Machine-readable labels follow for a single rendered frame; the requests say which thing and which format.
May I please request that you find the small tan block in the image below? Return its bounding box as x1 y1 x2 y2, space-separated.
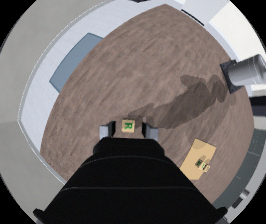
195 159 206 170
122 118 135 132
202 163 210 172

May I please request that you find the tan flat mat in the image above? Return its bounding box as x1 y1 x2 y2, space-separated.
179 138 216 180

